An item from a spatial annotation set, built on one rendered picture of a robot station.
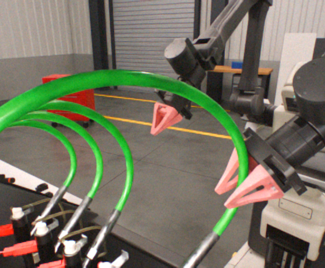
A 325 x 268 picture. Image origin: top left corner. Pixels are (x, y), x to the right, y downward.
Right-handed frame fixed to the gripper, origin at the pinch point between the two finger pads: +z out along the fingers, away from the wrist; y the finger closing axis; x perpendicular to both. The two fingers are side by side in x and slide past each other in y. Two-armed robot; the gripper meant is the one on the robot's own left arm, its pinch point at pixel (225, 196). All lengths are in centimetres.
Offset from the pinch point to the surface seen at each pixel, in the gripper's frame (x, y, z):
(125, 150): -6.7, -16.3, 9.7
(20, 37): 11, -761, 214
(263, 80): 306, -359, -132
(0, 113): -29.9, 4.6, 5.4
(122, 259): -1.8, -1.1, 19.0
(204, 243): 0.7, 3.6, 6.4
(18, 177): 1, -61, 60
